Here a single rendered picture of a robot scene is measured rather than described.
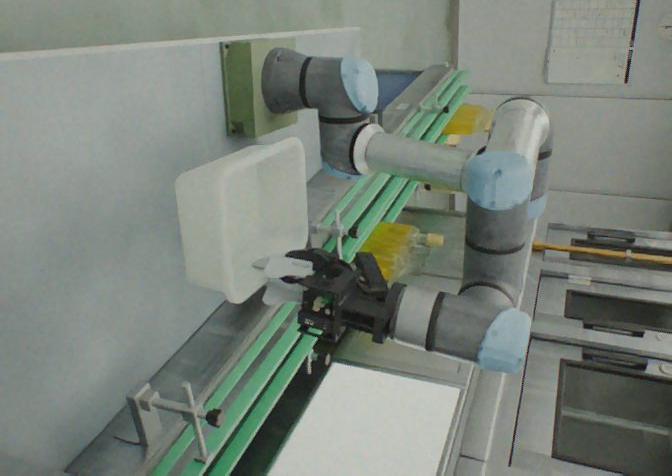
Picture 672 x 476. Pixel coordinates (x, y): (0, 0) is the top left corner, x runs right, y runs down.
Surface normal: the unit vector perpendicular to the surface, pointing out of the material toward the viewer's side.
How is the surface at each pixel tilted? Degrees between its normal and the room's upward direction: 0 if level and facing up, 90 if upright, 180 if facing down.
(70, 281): 0
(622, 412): 90
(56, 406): 0
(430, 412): 90
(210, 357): 90
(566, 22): 90
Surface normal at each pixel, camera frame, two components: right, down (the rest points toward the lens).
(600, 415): -0.07, -0.89
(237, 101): -0.36, 0.32
